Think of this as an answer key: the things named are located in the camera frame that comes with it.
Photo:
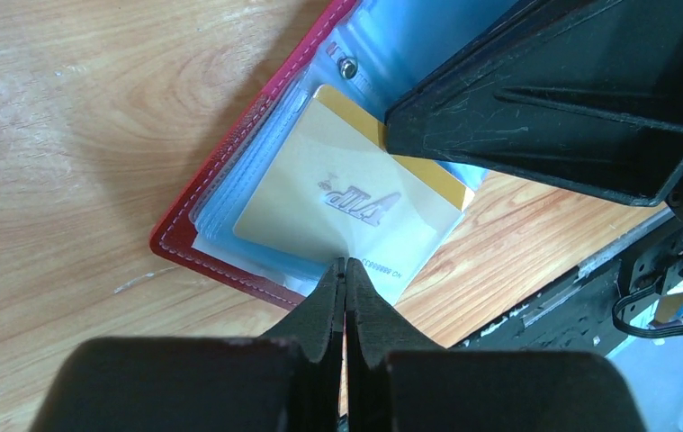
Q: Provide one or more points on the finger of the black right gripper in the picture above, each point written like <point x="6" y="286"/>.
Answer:
<point x="582" y="95"/>

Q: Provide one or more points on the red leather card holder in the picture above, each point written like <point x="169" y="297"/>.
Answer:
<point x="373" y="52"/>

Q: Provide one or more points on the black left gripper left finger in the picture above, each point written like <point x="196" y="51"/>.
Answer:
<point x="287" y="379"/>

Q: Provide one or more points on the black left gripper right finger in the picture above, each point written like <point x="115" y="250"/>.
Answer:
<point x="400" y="380"/>

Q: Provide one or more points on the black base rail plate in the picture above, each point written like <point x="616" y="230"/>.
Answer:
<point x="574" y="311"/>

